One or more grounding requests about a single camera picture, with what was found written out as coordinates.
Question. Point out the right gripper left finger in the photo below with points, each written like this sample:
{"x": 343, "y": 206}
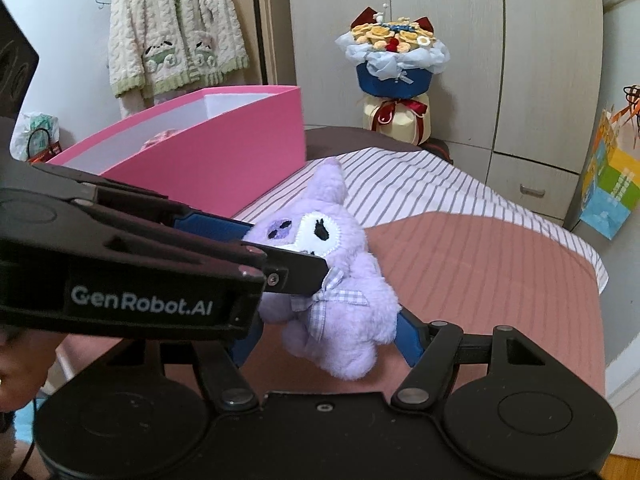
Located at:
{"x": 217, "y": 366}

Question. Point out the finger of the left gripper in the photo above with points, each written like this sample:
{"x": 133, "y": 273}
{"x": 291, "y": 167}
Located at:
{"x": 162, "y": 248}
{"x": 83, "y": 189}

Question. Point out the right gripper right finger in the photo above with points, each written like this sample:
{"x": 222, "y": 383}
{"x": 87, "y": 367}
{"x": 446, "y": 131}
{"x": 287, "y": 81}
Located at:
{"x": 431, "y": 350}

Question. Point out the purple plush toy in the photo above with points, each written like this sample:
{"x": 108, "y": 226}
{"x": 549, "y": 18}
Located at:
{"x": 354, "y": 310}

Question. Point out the person's left hand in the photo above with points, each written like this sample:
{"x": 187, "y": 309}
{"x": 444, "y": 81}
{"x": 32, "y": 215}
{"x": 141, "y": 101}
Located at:
{"x": 25, "y": 364}

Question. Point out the pink cardboard box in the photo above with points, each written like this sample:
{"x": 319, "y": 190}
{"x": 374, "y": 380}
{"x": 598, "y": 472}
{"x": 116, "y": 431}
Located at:
{"x": 235, "y": 144}

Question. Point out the striped white cloth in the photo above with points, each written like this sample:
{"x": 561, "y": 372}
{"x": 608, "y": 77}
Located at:
{"x": 383, "y": 186}

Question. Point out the pink knitted item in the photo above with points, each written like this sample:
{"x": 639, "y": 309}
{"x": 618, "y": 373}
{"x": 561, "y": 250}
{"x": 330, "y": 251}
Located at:
{"x": 159, "y": 137}

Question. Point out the cream knitted cardigan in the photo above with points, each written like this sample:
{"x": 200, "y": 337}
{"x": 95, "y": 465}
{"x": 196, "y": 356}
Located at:
{"x": 160, "y": 49}

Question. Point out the colourful paper gift bag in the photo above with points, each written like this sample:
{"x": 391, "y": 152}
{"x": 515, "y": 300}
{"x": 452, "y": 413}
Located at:
{"x": 610, "y": 189}

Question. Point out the flower bouquet blue wrap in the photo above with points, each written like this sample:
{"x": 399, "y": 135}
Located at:
{"x": 395, "y": 62}

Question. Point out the beige wardrobe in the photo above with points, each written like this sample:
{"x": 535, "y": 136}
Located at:
{"x": 510, "y": 85}

